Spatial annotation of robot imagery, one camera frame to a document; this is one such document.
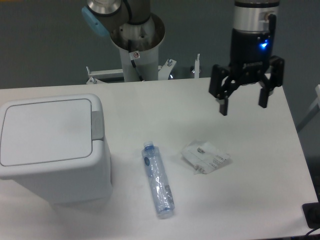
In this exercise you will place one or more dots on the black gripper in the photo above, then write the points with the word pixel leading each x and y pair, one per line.
pixel 250 57

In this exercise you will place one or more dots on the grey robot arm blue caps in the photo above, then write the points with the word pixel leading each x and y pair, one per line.
pixel 249 15

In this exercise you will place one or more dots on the grey trash can push button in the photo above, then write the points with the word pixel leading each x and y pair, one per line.
pixel 97 125

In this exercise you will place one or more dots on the white plastic trash can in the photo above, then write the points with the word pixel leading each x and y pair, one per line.
pixel 46 146

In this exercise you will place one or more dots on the crumpled clear plastic bag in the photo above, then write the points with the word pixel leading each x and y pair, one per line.
pixel 204 157

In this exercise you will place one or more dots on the clear plastic water bottle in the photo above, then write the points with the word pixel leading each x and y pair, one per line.
pixel 158 181

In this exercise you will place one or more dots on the black device at table corner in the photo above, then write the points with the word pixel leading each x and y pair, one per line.
pixel 312 214

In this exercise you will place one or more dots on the white frame at right edge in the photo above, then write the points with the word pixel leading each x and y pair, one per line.
pixel 312 111

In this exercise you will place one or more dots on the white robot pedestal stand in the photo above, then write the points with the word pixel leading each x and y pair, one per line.
pixel 138 47

